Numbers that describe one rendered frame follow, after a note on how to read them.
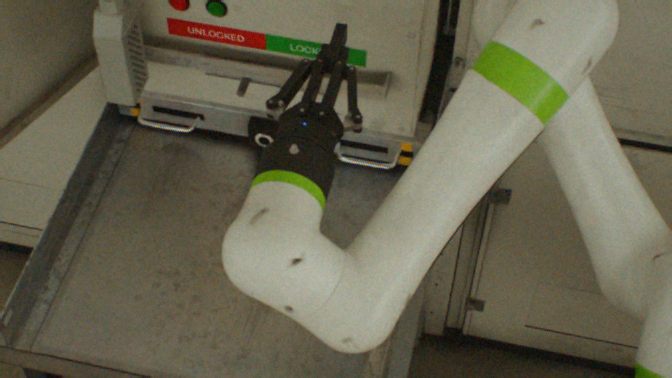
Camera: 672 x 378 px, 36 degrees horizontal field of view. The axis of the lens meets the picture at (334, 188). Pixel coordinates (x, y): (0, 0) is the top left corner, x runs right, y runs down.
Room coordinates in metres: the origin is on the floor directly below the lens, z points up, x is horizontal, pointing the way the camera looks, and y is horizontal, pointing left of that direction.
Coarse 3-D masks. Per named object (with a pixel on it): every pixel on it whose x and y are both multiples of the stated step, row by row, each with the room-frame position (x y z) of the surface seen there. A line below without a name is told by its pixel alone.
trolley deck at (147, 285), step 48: (144, 144) 1.18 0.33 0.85; (192, 144) 1.18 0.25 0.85; (240, 144) 1.19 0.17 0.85; (144, 192) 1.08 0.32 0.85; (192, 192) 1.08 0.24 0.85; (240, 192) 1.08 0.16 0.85; (336, 192) 1.08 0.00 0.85; (384, 192) 1.09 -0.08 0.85; (96, 240) 0.97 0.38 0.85; (144, 240) 0.98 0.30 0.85; (192, 240) 0.98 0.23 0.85; (336, 240) 0.99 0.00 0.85; (96, 288) 0.88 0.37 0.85; (144, 288) 0.89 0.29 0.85; (192, 288) 0.89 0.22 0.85; (0, 336) 0.79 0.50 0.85; (48, 336) 0.80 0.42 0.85; (96, 336) 0.80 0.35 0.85; (144, 336) 0.80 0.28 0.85; (192, 336) 0.80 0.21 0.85; (240, 336) 0.80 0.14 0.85; (288, 336) 0.81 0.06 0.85
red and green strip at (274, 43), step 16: (176, 32) 1.22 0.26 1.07; (192, 32) 1.21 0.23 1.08; (208, 32) 1.21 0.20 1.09; (224, 32) 1.20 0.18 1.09; (240, 32) 1.20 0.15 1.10; (256, 32) 1.19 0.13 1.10; (256, 48) 1.19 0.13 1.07; (272, 48) 1.19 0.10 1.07; (288, 48) 1.18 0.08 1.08; (304, 48) 1.18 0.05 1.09; (352, 64) 1.16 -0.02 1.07
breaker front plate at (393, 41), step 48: (144, 0) 1.23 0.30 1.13; (192, 0) 1.21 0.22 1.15; (240, 0) 1.20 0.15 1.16; (288, 0) 1.18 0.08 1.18; (336, 0) 1.17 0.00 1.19; (384, 0) 1.15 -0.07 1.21; (192, 48) 1.22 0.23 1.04; (240, 48) 1.20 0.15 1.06; (384, 48) 1.15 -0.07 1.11; (192, 96) 1.22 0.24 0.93
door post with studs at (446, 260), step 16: (464, 0) 1.33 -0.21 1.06; (464, 16) 1.33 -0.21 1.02; (464, 32) 1.33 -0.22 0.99; (464, 48) 1.33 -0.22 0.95; (464, 64) 1.32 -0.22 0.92; (448, 256) 1.32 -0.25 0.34; (448, 272) 1.32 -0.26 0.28; (448, 288) 1.31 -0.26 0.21; (432, 304) 1.32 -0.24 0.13; (432, 320) 1.32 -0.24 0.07
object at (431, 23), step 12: (432, 0) 1.21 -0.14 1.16; (444, 0) 1.44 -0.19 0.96; (432, 12) 1.23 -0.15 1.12; (432, 24) 1.25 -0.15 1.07; (432, 36) 1.28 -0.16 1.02; (432, 48) 1.31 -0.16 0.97; (420, 60) 1.14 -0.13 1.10; (432, 60) 1.34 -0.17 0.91; (420, 72) 1.15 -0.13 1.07; (420, 84) 1.16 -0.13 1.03; (420, 96) 1.19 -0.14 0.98; (420, 108) 1.21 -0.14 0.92
